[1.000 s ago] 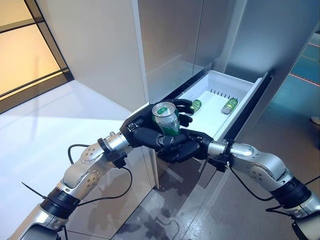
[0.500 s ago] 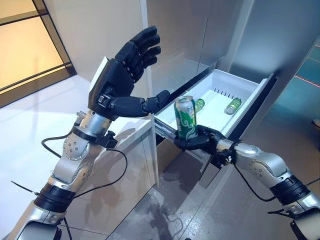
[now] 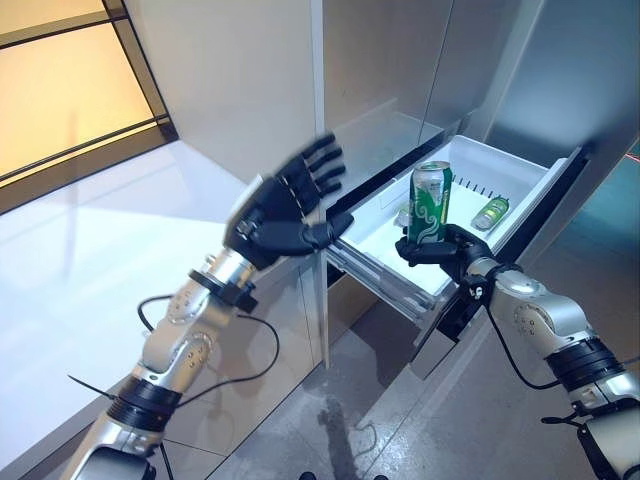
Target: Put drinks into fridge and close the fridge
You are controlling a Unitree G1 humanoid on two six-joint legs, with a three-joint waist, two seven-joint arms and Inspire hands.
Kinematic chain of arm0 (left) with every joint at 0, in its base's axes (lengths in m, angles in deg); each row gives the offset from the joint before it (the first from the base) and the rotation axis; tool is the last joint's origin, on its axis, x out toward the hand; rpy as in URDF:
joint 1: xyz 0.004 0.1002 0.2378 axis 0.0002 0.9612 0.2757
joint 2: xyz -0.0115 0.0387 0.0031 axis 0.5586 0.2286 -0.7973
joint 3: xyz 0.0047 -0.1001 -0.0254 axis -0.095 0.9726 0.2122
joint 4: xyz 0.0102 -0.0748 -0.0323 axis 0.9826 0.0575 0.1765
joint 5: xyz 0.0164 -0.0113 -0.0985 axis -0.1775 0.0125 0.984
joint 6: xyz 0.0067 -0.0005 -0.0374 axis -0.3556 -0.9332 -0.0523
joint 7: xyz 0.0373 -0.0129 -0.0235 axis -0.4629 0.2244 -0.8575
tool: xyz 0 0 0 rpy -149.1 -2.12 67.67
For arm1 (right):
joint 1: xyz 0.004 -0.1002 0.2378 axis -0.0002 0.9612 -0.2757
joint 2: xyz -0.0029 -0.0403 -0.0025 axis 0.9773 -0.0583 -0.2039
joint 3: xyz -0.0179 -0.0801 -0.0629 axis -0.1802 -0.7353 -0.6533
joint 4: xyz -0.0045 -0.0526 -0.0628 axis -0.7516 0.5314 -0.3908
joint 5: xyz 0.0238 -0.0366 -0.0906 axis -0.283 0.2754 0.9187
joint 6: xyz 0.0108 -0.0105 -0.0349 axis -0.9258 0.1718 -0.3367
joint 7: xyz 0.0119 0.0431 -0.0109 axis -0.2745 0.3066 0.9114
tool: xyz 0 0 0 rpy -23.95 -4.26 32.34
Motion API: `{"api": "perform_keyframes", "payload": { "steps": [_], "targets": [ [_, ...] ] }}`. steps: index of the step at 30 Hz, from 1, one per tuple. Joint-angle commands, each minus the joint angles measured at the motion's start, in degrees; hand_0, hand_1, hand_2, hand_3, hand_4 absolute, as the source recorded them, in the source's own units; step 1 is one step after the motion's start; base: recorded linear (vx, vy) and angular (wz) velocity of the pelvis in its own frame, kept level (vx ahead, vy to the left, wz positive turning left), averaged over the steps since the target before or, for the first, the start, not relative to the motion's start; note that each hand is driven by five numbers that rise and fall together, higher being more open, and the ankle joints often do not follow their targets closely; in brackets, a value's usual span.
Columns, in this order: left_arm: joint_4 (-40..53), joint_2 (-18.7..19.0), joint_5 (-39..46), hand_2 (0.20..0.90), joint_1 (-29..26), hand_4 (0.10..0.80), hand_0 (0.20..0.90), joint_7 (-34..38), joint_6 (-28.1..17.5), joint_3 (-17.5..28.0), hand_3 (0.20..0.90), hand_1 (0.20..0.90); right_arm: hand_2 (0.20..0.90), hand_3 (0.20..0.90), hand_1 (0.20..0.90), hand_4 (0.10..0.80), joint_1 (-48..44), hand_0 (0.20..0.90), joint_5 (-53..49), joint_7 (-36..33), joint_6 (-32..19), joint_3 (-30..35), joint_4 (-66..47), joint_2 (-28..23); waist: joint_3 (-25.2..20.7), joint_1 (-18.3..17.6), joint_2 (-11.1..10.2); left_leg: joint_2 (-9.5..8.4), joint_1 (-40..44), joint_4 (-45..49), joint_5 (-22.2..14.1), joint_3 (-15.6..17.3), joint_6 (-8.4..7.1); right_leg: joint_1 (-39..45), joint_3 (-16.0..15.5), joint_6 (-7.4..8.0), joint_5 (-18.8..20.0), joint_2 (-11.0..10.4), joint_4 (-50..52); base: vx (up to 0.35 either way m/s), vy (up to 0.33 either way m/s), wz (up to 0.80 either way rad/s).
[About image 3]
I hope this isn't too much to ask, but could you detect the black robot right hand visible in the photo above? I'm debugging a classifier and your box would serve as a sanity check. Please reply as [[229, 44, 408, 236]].
[[393, 223, 494, 286]]

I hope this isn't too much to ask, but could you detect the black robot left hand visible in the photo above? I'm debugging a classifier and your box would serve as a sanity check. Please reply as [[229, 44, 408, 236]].
[[222, 132, 357, 271]]

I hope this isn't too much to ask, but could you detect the tall green beer can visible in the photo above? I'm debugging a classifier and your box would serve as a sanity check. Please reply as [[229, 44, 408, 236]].
[[403, 160, 454, 247]]

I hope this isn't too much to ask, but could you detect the fridge drawer front panel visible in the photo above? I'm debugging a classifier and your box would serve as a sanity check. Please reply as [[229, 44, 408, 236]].
[[434, 144, 599, 346]]

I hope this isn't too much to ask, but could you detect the white fridge drawer bin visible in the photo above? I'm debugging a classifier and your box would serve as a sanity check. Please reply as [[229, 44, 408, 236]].
[[327, 134, 569, 301]]

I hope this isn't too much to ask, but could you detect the stainless steel fridge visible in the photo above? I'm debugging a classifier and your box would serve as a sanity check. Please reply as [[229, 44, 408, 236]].
[[319, 0, 640, 381]]

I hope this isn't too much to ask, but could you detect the white counter cabinet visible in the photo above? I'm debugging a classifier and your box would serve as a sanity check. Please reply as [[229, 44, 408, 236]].
[[0, 139, 331, 480]]

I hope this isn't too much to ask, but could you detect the tall white cabinet panel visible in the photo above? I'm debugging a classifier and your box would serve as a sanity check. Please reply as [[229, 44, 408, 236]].
[[122, 0, 334, 371]]

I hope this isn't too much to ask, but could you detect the black zip tie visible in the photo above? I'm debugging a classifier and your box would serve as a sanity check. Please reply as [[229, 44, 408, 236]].
[[67, 373, 119, 401]]

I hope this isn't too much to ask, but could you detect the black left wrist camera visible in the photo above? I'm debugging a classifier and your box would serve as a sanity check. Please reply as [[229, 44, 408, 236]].
[[219, 282, 259, 314]]

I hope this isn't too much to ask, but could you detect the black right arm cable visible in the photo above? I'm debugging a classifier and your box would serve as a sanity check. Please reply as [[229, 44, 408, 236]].
[[479, 294, 566, 391]]

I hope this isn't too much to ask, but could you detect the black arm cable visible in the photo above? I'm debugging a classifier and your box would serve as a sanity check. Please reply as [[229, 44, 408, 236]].
[[479, 294, 566, 391], [137, 294, 281, 401]]

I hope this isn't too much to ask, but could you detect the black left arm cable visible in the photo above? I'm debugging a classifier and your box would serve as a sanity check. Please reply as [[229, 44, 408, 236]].
[[137, 294, 281, 401]]

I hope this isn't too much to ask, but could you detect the dark window frame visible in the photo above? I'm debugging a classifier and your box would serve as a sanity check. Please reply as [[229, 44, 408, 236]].
[[0, 0, 179, 214]]

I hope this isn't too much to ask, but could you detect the thin black floor cable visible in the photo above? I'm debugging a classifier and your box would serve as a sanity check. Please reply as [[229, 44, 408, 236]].
[[353, 421, 377, 452]]

